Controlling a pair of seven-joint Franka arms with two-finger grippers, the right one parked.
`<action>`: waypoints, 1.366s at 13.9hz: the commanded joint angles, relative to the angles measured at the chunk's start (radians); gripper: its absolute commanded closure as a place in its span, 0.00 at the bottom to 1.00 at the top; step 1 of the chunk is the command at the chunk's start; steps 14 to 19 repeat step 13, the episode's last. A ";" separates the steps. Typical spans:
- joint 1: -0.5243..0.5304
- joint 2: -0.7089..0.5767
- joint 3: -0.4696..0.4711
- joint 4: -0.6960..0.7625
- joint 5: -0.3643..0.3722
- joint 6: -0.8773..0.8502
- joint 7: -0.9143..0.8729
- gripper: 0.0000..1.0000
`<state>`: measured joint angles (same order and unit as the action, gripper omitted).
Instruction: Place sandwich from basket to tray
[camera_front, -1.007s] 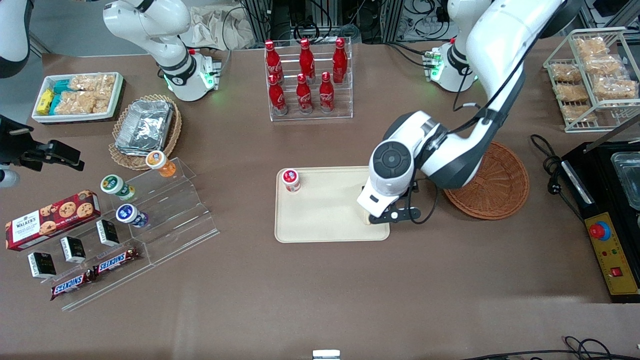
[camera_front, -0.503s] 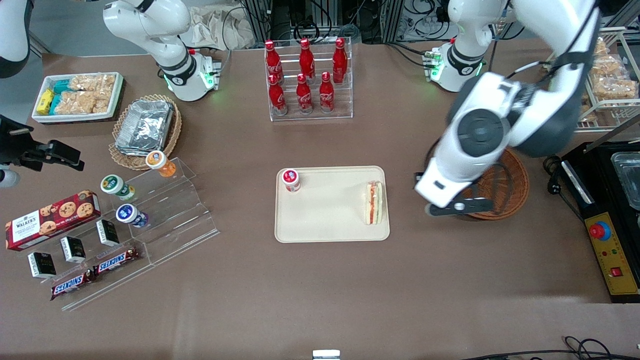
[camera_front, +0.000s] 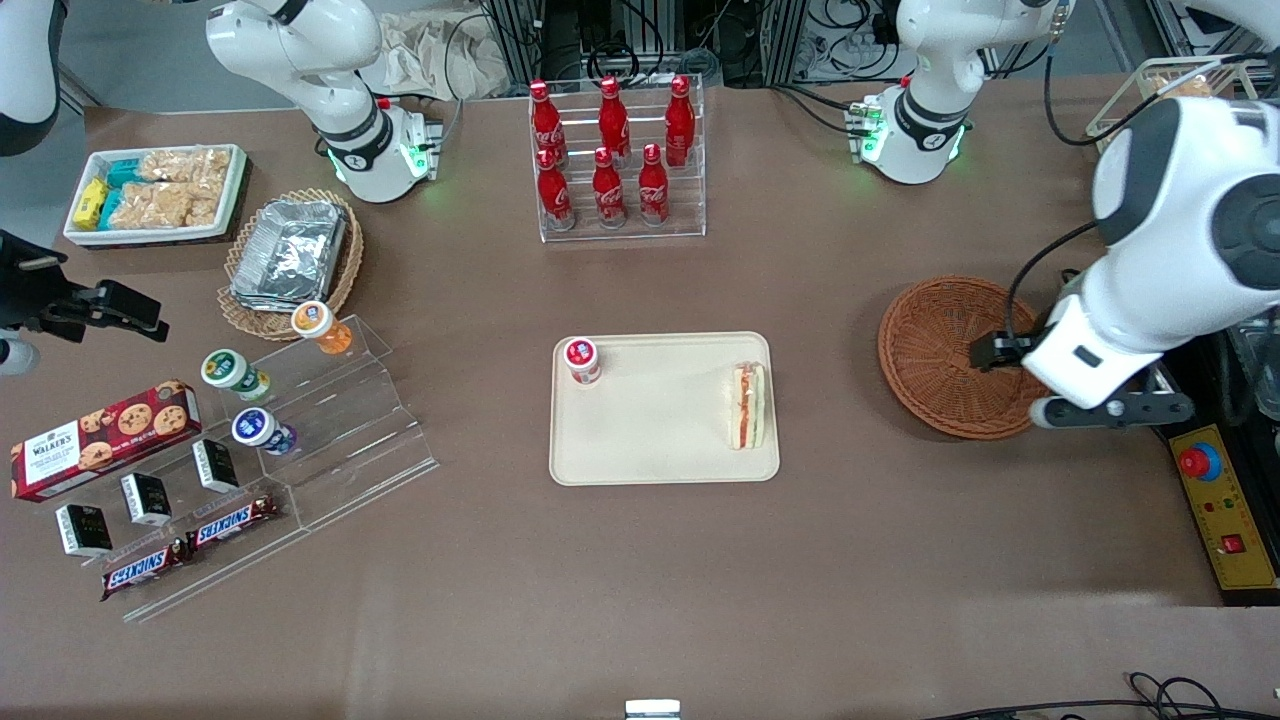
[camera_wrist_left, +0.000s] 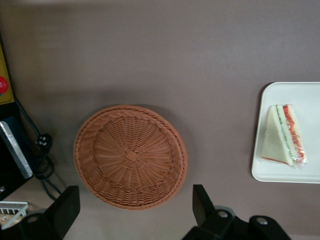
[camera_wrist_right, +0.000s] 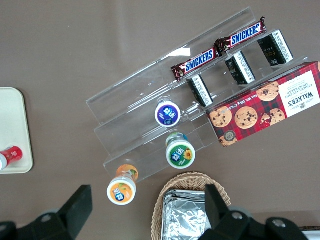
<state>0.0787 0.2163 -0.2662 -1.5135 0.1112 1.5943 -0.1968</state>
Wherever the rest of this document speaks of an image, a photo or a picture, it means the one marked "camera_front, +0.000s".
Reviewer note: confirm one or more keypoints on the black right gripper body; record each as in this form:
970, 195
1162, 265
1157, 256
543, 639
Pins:
25, 292

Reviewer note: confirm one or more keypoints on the triangular sandwich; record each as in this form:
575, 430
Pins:
748, 405

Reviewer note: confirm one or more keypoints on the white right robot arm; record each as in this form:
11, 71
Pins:
350, 130

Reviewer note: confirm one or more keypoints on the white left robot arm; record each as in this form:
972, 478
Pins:
1180, 230

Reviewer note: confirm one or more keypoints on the brown wicker basket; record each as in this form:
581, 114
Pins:
930, 350

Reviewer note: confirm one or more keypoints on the white rectangular snack tray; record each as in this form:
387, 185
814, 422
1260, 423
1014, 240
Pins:
150, 236

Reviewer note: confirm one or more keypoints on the light wicker basket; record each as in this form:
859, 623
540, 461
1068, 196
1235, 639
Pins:
353, 262

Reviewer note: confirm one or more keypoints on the beige plastic tray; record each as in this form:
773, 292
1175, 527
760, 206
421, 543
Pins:
665, 430

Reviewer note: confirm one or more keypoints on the teal snack packet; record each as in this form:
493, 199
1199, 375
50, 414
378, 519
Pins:
110, 208
125, 174

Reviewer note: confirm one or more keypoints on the green-lid yogurt bottle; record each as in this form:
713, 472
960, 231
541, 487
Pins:
230, 370

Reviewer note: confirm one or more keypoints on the clear-wrapped cracker pack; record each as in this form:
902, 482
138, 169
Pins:
204, 205
185, 165
150, 206
1180, 86

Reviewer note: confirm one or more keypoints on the yellow snack packet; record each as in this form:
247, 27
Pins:
90, 204

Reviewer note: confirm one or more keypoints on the red Walkers cookie box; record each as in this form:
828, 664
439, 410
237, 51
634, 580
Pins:
105, 440

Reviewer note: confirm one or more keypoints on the small black box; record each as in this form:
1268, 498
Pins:
215, 465
84, 530
147, 499

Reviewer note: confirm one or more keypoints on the blue-lid yogurt bottle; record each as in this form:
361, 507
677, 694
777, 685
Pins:
258, 430

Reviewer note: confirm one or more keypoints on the stack of foil trays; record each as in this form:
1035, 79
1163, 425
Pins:
290, 250

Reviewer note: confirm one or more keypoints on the metal container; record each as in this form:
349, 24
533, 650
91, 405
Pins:
1262, 385

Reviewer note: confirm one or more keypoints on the orange-lid yogurt bottle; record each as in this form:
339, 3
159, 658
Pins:
320, 325

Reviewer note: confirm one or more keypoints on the black side appliance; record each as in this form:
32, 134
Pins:
1250, 450

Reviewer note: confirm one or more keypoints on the Snickers chocolate bar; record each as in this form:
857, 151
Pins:
232, 522
145, 570

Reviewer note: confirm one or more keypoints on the yellow emergency stop control box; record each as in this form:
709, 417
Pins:
1235, 520

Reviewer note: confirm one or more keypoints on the clear acrylic stepped stand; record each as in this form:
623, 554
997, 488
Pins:
350, 420

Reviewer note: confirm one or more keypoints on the clear acrylic bottle rack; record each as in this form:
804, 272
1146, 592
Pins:
690, 200

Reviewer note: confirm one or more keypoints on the red Coca-Cola bottle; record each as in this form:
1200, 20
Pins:
680, 120
556, 195
608, 192
653, 188
613, 120
546, 120

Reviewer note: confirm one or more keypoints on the beige cloth bag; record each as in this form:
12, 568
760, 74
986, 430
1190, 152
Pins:
420, 55

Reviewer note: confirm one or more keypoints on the red-lid yogurt bottle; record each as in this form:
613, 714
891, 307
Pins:
582, 358

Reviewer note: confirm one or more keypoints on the small white block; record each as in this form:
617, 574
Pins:
652, 710

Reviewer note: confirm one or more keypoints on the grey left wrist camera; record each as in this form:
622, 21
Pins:
1110, 410

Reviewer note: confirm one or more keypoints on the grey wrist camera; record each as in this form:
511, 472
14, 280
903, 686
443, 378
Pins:
12, 357
1110, 410

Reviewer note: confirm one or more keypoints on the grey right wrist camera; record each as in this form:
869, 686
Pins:
12, 357

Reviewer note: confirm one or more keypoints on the black aluminium frame rack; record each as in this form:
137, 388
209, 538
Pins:
560, 35

